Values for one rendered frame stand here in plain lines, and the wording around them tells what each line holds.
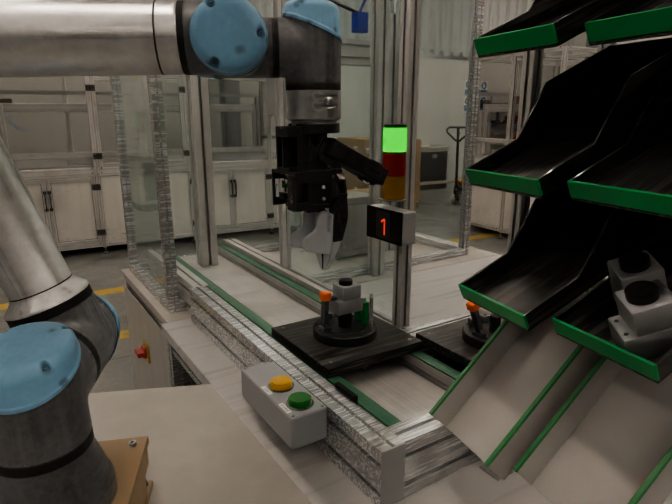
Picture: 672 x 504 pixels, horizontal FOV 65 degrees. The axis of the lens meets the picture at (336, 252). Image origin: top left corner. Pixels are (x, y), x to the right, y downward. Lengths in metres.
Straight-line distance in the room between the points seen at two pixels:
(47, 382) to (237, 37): 0.44
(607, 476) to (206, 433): 0.68
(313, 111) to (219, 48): 0.19
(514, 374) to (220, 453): 0.52
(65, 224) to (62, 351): 5.33
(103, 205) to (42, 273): 5.22
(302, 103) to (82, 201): 5.35
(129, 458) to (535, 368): 0.60
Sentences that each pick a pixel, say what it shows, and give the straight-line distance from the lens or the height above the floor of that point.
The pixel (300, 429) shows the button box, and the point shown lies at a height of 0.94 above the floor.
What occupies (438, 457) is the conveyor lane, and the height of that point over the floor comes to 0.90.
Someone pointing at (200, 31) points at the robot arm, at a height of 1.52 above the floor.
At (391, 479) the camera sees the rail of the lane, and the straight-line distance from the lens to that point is 0.87.
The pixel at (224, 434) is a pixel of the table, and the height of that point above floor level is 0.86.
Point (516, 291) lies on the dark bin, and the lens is 0.75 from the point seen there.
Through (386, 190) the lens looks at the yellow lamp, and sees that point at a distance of 1.14.
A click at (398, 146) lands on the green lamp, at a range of 1.12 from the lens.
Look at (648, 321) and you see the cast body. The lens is 0.61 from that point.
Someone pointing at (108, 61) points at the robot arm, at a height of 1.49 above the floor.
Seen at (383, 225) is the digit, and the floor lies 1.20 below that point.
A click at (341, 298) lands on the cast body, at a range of 1.13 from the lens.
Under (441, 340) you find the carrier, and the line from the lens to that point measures 1.17.
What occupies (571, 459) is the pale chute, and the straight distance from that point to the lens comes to 0.76.
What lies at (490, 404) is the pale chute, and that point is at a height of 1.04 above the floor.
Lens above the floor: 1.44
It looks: 15 degrees down
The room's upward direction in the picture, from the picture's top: straight up
